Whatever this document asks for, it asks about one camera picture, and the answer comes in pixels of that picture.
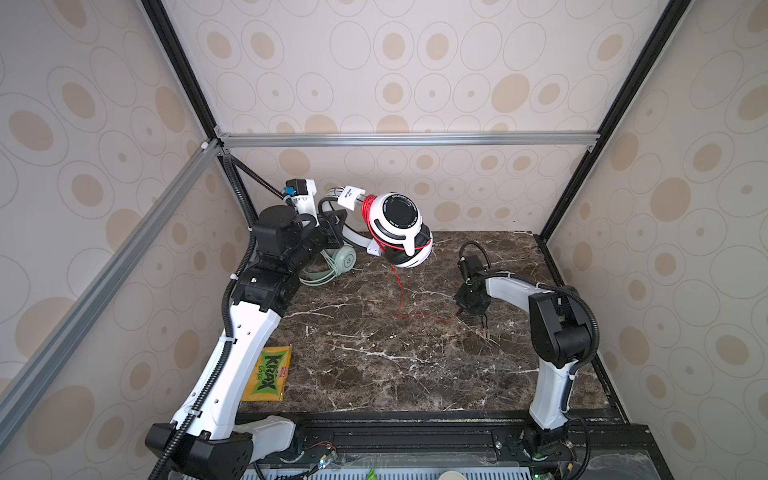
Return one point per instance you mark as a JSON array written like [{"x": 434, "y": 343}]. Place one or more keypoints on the mint green headphones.
[{"x": 339, "y": 262}]

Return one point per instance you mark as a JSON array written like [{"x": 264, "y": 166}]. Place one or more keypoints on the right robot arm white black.
[{"x": 563, "y": 331}]

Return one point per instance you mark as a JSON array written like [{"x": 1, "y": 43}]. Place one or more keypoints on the left diagonal aluminium frame bar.
[{"x": 41, "y": 370}]

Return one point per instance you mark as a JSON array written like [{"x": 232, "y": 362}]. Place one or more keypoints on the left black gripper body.
[{"x": 313, "y": 239}]

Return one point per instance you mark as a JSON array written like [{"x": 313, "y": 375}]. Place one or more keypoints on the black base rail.
[{"x": 590, "y": 445}]

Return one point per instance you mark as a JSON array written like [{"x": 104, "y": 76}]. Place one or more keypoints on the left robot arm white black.
[{"x": 234, "y": 372}]

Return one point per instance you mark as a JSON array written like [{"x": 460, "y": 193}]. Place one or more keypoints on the yellow green snack bag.
[{"x": 268, "y": 378}]

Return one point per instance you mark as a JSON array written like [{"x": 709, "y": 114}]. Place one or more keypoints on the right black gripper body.
[{"x": 465, "y": 298}]

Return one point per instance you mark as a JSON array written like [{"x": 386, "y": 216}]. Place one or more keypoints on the white black red headphones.
[{"x": 395, "y": 225}]

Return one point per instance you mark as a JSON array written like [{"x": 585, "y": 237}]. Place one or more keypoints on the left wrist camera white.
[{"x": 300, "y": 195}]

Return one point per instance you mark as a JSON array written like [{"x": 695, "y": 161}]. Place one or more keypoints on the horizontal aluminium frame bar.
[{"x": 425, "y": 139}]

